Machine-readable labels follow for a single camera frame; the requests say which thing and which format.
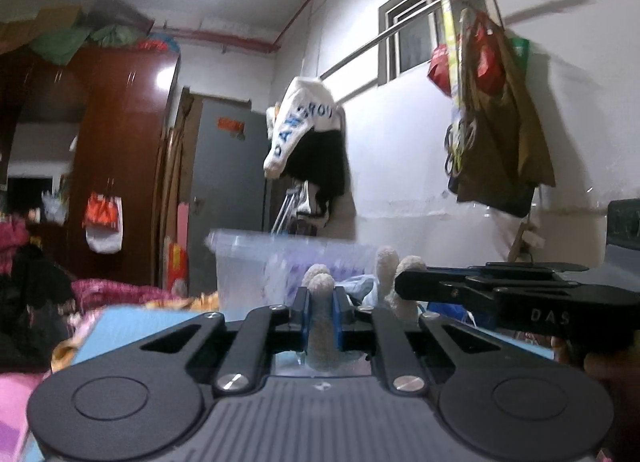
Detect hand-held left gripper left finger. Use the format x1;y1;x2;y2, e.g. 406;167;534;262
135;287;312;395

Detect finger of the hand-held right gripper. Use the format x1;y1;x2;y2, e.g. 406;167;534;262
394;261;592;304

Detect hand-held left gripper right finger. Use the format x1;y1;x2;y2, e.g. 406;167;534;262
332;287;511;395

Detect person's right hand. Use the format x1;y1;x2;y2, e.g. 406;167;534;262
550;336;591;375

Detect pale blue plastic bag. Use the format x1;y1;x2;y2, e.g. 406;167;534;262
342;273;382;307

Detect clear plastic storage box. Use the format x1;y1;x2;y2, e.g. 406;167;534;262
206;228;383;314

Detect dark grey box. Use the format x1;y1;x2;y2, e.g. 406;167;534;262
604;198;640;255

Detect red packet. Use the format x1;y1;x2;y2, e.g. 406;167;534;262
166;241;191;294

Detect grey metal door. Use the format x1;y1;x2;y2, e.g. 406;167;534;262
186;94;275;295

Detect black hanging garment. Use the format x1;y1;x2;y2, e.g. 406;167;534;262
286;128;352;217

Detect olive brown hanging bag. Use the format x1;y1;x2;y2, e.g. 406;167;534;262
454;12;557;218

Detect pink patterned blanket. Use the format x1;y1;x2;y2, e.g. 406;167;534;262
69;278;222;315

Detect light blue board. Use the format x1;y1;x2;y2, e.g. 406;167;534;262
50;306;223;378

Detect orange door sticker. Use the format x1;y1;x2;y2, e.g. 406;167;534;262
218;116;248;141

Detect white printed jacket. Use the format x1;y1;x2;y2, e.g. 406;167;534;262
263;76;347;179

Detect small red hanging bag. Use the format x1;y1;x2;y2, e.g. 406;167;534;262
426;44;455;97

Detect orange and white bag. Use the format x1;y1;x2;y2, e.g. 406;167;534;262
82;191;125;255

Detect red plastic bag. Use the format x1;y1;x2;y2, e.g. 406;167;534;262
472;17;507;97

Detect dark wooden wardrobe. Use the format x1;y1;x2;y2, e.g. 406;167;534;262
0;40;182;289

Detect barred window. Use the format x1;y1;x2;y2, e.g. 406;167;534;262
377;0;490;87

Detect white plastic bag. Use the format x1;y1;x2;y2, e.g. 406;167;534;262
41;188;72;226

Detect dark cloth pile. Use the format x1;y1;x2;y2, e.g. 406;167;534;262
0;242;77;374

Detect grey bag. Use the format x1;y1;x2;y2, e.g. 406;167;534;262
86;0;157;37

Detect green cloth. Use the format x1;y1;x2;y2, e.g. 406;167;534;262
29;24;147;66

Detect cardboard boxes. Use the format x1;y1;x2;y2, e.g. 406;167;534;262
0;3;85;57

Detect bundle of cords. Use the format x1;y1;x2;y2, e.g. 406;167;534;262
444;117;480;179

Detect yellow green strap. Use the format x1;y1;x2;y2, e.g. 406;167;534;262
439;0;465;106

